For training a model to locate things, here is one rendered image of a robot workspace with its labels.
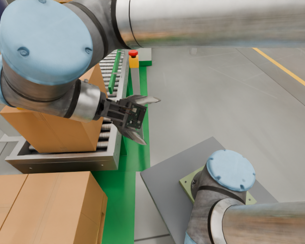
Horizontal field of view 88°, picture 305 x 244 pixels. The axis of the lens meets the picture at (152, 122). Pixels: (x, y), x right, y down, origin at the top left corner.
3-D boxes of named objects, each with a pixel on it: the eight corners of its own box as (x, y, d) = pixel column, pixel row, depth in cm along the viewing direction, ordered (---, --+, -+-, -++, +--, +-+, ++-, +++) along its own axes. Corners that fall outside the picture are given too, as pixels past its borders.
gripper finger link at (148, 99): (170, 102, 47) (144, 113, 42) (158, 100, 51) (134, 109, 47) (168, 92, 46) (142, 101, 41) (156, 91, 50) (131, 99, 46)
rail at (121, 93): (129, 45, 277) (127, 33, 263) (131, 45, 277) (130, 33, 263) (111, 166, 121) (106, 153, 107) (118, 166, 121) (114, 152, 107)
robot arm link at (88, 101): (65, 114, 38) (76, 77, 38) (85, 119, 41) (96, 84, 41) (71, 122, 31) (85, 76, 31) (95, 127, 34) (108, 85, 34)
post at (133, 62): (138, 136, 191) (129, 54, 118) (143, 136, 191) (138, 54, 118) (138, 141, 186) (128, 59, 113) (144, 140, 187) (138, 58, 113)
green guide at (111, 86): (122, 36, 266) (122, 30, 259) (129, 36, 266) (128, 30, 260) (109, 94, 157) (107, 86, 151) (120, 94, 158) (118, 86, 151)
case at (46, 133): (67, 99, 153) (46, 59, 123) (108, 98, 154) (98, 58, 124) (38, 153, 112) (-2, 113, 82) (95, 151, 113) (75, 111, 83)
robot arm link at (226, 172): (239, 174, 66) (260, 154, 53) (234, 216, 57) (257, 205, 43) (203, 160, 71) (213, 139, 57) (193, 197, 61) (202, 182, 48)
